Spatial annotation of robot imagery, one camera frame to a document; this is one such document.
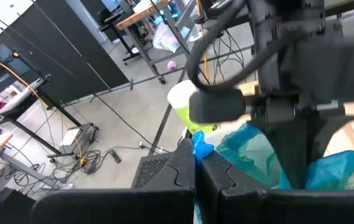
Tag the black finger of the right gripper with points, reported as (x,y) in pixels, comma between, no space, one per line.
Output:
(323,133)
(285,146)

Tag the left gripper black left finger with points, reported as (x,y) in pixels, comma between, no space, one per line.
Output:
(117,207)

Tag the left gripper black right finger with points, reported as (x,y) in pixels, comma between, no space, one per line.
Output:
(288,207)

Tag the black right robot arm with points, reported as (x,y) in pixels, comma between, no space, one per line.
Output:
(288,12)

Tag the clear plastic bag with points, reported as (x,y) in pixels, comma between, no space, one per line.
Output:
(165,39)

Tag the black perforated computer case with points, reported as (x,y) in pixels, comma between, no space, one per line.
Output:
(150,171)

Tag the black power strip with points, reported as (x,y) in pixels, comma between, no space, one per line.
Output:
(114,156)

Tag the green wipes canister white lid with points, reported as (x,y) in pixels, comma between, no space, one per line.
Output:
(179,95)

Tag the purple ball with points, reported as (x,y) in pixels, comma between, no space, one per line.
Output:
(172,65)

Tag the grey rolling stand desk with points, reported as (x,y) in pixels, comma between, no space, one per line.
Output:
(24,96)

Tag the black partition panels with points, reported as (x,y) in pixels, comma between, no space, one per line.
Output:
(71,46)

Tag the wood top rolling table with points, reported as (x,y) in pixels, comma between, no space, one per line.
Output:
(139,14)

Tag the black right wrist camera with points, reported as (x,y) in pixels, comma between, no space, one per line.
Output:
(217,105)

